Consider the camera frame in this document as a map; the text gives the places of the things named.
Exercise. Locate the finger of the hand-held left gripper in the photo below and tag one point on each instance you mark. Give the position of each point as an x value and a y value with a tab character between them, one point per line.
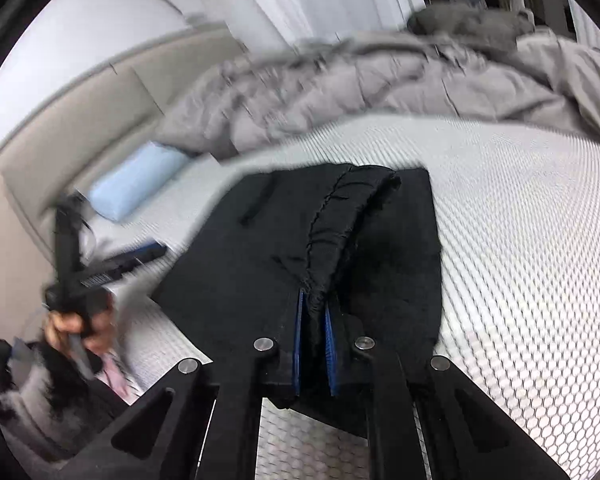
135	257
67	245

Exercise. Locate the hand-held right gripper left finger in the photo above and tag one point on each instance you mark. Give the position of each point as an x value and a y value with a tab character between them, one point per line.
297	340

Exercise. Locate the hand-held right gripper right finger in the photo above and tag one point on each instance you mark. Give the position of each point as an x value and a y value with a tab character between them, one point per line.
331	350

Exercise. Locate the black pants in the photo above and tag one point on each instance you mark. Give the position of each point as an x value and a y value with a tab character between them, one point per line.
260	240

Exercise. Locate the person's left hand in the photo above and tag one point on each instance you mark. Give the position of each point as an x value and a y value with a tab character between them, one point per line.
60	327

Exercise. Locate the light blue pillow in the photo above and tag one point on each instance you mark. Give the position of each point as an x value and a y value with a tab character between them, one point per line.
130	185

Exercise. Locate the pink cloth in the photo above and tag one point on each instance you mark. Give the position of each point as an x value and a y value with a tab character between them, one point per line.
116	372

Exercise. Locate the beige upholstered headboard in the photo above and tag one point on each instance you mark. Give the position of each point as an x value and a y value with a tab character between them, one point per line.
80	135

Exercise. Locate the grey duvet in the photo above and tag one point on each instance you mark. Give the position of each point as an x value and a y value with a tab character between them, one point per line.
380	85

